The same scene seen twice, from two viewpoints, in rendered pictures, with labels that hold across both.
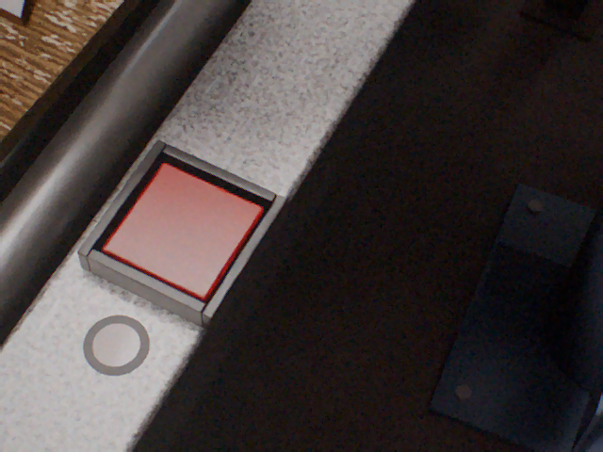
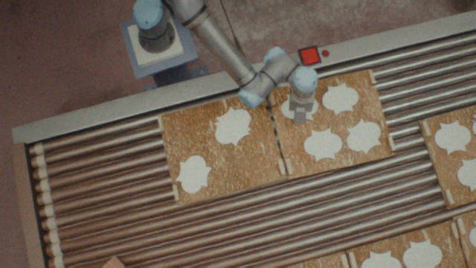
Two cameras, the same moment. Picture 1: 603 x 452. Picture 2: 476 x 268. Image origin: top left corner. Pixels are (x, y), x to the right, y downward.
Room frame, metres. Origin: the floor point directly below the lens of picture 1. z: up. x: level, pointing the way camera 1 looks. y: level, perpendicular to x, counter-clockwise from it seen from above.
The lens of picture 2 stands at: (1.01, 0.58, 2.92)
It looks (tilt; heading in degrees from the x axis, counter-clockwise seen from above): 74 degrees down; 238
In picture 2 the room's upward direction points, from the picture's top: 8 degrees counter-clockwise
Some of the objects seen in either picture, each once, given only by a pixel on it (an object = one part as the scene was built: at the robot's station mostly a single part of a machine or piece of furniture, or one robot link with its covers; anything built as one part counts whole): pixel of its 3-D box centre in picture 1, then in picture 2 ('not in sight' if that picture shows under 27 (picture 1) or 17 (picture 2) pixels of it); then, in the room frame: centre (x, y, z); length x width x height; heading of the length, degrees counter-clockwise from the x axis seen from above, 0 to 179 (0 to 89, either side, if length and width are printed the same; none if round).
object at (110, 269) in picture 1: (185, 233); (309, 56); (0.29, 0.06, 0.92); 0.08 x 0.08 x 0.02; 64
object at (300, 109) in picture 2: not in sight; (300, 103); (0.49, 0.20, 1.05); 0.12 x 0.09 x 0.16; 44
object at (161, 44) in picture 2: not in sight; (155, 30); (0.69, -0.42, 0.95); 0.15 x 0.15 x 0.10
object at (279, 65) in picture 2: not in sight; (278, 67); (0.50, 0.09, 1.20); 0.11 x 0.11 x 0.08; 7
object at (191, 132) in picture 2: not in sight; (220, 147); (0.79, 0.11, 0.93); 0.41 x 0.35 x 0.02; 154
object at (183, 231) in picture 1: (185, 234); (309, 56); (0.29, 0.06, 0.92); 0.06 x 0.06 x 0.01; 64
